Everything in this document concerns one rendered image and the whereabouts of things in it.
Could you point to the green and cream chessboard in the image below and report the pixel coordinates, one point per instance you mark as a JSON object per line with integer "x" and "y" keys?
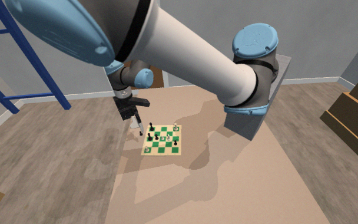
{"x": 163, "y": 147}

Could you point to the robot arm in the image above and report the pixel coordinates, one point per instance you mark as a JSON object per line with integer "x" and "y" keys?
{"x": 105, "y": 33}

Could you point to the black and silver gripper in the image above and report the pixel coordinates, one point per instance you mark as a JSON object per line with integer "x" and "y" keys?
{"x": 126, "y": 111}

